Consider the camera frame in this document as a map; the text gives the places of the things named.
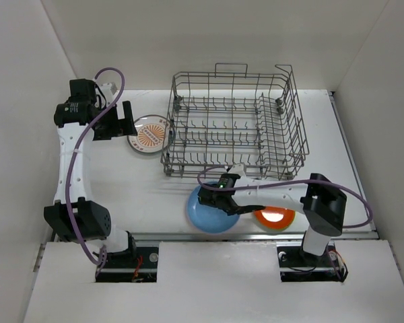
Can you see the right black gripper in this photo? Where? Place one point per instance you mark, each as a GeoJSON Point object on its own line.
{"type": "Point", "coordinates": [248, 208]}

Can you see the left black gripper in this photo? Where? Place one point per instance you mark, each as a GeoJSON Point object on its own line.
{"type": "Point", "coordinates": [120, 127]}

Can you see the white plate brown floral pattern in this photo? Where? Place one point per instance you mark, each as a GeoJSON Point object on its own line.
{"type": "Point", "coordinates": [154, 134]}

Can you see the small orange plate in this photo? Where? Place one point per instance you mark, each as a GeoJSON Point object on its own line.
{"type": "Point", "coordinates": [274, 217]}

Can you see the blue plate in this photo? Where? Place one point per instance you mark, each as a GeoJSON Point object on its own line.
{"type": "Point", "coordinates": [209, 220]}

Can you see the small green plate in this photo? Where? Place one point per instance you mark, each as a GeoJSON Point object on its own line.
{"type": "Point", "coordinates": [276, 229]}

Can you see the pink plate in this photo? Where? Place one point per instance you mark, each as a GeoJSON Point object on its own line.
{"type": "Point", "coordinates": [221, 236]}

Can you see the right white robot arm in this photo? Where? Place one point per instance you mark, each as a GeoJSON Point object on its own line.
{"type": "Point", "coordinates": [322, 203]}

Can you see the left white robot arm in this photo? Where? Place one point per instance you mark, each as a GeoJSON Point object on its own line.
{"type": "Point", "coordinates": [74, 215]}

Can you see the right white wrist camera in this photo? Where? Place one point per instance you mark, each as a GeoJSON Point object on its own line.
{"type": "Point", "coordinates": [239, 169]}

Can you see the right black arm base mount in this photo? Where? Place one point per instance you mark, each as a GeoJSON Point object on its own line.
{"type": "Point", "coordinates": [296, 266]}

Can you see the grey wire dish rack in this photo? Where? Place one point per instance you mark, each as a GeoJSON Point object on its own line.
{"type": "Point", "coordinates": [233, 116]}

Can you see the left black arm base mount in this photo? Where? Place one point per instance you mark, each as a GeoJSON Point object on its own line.
{"type": "Point", "coordinates": [138, 267]}

